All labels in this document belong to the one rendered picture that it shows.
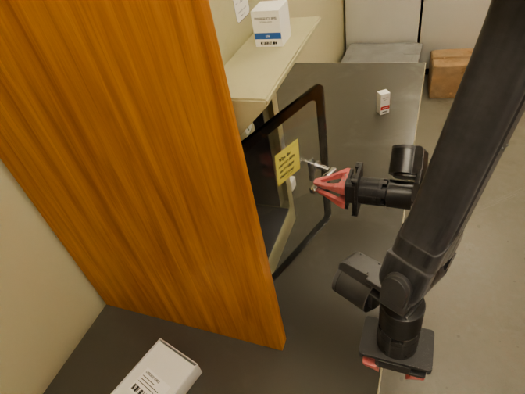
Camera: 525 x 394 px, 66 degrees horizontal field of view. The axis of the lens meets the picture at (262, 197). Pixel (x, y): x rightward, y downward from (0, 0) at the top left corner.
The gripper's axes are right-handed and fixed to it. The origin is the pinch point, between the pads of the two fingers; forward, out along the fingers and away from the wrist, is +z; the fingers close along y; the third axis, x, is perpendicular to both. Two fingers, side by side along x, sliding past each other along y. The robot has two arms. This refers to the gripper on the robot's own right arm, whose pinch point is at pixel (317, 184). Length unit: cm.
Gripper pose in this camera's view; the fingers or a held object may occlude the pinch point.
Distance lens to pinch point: 88.8
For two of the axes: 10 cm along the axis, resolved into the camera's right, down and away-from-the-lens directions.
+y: -1.6, -7.4, -6.6
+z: -9.3, -1.2, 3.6
